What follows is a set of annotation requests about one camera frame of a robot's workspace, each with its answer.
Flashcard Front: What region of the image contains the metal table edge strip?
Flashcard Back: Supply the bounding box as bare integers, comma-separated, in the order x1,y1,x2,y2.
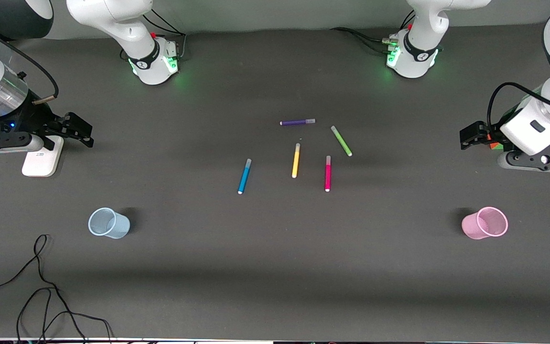
0,338,275,344

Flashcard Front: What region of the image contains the black base cable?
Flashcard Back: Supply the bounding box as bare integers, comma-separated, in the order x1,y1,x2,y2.
329,27,396,44
357,35,394,54
141,8,188,62

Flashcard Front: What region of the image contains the thin black looped cable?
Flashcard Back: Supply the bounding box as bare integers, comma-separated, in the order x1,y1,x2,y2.
0,234,87,344

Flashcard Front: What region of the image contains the white rectangular box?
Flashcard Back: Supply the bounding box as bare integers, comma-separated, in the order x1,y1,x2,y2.
21,136,64,178

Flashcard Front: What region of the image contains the black left base cable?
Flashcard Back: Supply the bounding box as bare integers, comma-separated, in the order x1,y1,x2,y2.
329,27,396,44
357,35,394,54

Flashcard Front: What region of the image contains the pink plastic cup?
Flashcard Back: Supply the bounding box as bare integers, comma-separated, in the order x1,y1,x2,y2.
461,206,509,240

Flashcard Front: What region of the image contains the black right base cable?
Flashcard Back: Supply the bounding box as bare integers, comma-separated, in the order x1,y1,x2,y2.
141,8,188,62

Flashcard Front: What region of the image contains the blue marker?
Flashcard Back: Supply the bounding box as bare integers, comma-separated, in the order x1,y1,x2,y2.
237,159,253,195

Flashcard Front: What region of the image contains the green marker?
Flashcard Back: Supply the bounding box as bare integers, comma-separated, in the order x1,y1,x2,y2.
330,125,353,157

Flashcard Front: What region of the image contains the light blue plastic cup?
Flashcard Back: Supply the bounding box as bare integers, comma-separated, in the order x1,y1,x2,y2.
88,207,131,240

